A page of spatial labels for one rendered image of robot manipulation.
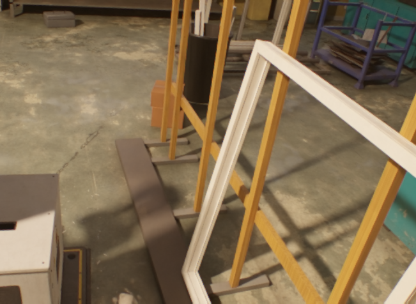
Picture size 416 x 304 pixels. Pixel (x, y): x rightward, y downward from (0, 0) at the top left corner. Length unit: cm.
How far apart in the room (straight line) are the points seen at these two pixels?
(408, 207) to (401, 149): 205
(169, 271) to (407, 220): 171
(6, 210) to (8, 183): 18
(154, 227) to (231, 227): 56
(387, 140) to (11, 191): 143
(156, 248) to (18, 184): 111
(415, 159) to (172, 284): 169
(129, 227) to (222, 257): 66
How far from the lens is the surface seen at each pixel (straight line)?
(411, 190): 320
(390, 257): 328
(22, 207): 179
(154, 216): 293
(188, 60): 459
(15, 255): 160
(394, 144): 123
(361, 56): 653
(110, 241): 282
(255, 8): 903
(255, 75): 190
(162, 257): 266
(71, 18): 719
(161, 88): 408
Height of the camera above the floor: 195
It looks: 31 degrees down
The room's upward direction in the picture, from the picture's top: 8 degrees clockwise
